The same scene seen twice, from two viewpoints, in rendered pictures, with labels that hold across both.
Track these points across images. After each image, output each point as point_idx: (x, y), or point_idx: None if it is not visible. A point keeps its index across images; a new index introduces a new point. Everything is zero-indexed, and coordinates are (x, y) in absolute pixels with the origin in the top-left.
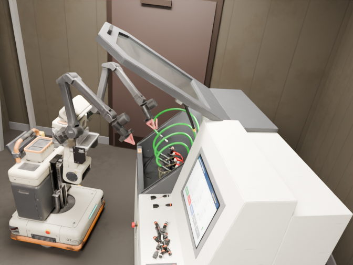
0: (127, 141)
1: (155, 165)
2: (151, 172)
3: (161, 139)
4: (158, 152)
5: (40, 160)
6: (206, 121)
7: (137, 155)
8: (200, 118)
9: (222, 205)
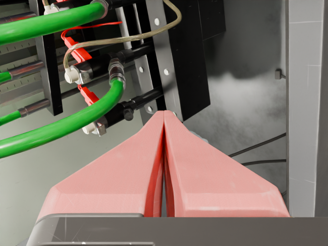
0: (200, 162)
1: (257, 150)
2: (276, 114)
3: None
4: (113, 82)
5: None
6: None
7: (315, 207)
8: (25, 239)
9: None
